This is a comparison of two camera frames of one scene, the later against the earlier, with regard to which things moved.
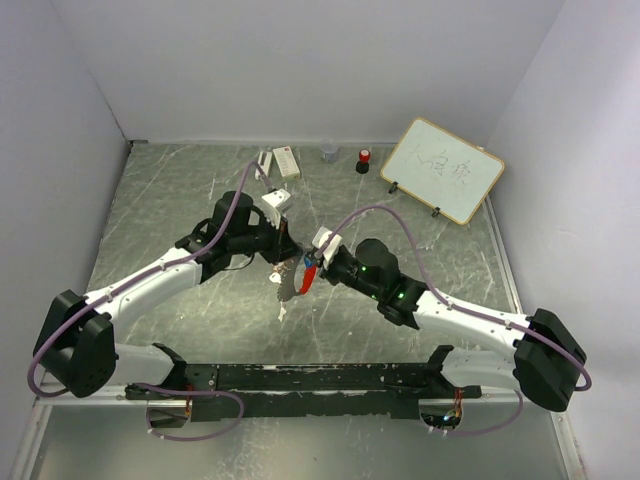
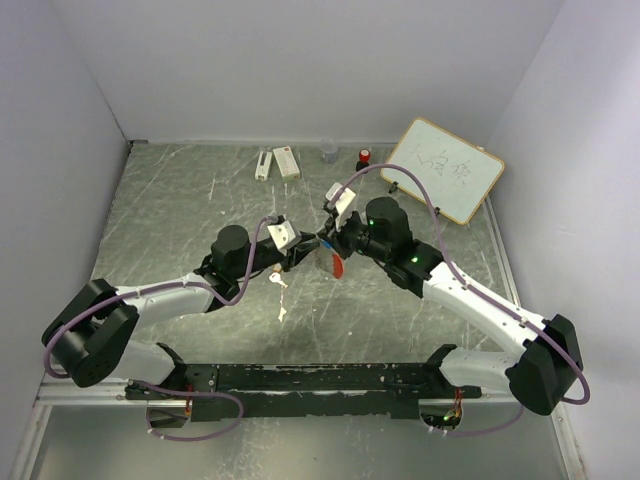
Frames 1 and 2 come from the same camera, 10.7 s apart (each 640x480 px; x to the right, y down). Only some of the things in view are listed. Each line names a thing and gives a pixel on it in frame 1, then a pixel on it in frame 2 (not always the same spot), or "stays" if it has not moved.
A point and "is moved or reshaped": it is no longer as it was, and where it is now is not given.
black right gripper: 326,273 → 336,238
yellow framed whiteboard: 443,170 stays
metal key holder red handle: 308,278 is moved or reshaped
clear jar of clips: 328,150 stays
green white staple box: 286,163 stays
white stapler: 264,161 stays
